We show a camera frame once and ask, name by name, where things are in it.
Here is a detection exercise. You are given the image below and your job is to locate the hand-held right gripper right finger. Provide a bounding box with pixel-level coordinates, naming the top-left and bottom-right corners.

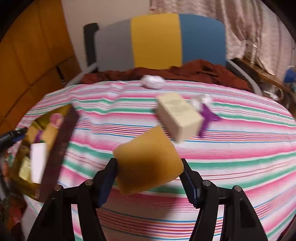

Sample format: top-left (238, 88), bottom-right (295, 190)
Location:
top-left (180, 158), bottom-right (265, 241)

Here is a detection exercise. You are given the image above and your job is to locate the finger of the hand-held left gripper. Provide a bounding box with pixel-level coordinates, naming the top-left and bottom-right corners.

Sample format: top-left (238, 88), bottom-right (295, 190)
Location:
top-left (0, 128), bottom-right (28, 149)

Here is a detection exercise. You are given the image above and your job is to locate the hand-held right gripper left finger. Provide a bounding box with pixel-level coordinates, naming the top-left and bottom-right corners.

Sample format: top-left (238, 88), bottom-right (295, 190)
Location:
top-left (26, 158), bottom-right (118, 241)

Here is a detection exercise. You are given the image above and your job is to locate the small yellow box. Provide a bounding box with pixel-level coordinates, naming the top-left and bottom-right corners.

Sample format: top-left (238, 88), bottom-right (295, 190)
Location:
top-left (18, 158), bottom-right (31, 181)

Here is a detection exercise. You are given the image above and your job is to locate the white block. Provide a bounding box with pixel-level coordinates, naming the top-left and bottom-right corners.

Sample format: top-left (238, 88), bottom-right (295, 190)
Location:
top-left (30, 142), bottom-right (50, 183)

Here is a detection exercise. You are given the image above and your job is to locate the yellow packet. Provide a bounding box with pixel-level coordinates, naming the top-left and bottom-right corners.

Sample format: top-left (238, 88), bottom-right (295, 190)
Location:
top-left (43, 125), bottom-right (58, 144)

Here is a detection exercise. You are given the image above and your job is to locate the yellow sponge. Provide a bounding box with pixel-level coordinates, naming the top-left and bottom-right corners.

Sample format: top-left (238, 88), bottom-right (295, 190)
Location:
top-left (112, 125), bottom-right (185, 195)

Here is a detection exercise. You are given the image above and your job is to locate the pink cup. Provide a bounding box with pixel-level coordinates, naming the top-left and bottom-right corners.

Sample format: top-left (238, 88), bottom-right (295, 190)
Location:
top-left (50, 113), bottom-right (64, 128)

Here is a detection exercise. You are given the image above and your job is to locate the cardboard storage box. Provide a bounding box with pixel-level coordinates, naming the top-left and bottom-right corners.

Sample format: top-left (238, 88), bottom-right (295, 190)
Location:
top-left (9, 104), bottom-right (79, 202)

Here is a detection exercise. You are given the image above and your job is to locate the striped bed sheet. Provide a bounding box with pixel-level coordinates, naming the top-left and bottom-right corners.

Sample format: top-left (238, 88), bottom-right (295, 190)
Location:
top-left (15, 80), bottom-right (296, 241)

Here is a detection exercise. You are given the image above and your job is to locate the person's floral clothing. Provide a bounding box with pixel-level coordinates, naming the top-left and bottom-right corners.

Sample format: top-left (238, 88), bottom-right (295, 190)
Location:
top-left (0, 148), bottom-right (28, 241)

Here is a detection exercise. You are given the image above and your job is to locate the purple plastic item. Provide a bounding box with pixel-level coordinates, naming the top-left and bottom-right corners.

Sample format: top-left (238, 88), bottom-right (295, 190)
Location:
top-left (196, 103), bottom-right (222, 138)

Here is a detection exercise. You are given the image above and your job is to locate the cream cardboard box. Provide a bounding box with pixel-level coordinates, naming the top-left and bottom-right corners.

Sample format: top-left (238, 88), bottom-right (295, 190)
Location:
top-left (154, 93), bottom-right (205, 143)

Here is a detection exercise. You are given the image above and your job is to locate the wooden wardrobe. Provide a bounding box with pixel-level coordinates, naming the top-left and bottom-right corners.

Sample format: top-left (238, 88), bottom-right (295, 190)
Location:
top-left (0, 0), bottom-right (81, 137)

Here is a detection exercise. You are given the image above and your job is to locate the white plastic wrapper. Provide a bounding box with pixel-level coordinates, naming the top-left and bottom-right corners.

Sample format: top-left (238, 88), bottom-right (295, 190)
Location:
top-left (191, 94), bottom-right (213, 109)

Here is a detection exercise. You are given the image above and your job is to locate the white crumpled plastic ball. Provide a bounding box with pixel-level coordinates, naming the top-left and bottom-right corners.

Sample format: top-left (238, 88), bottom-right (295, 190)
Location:
top-left (140, 75), bottom-right (165, 90)

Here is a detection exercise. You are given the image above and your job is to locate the red-brown blanket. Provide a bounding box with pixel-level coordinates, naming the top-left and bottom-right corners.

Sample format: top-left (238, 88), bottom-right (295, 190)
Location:
top-left (81, 60), bottom-right (252, 92)

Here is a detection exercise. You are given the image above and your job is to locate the wooden desk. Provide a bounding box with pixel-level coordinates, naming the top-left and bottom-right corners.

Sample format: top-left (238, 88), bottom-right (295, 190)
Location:
top-left (231, 58), bottom-right (296, 93)

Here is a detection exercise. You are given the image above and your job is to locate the blue plastic object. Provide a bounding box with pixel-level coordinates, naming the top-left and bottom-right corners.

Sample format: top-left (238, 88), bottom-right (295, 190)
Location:
top-left (284, 67), bottom-right (296, 84)

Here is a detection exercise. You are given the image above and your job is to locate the pale patterned curtain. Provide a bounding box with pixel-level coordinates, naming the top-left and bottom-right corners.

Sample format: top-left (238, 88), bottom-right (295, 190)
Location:
top-left (149, 0), bottom-right (296, 77)

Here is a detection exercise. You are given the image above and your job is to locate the black bed post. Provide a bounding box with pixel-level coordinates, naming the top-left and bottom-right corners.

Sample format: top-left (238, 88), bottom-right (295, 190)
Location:
top-left (84, 23), bottom-right (100, 67)

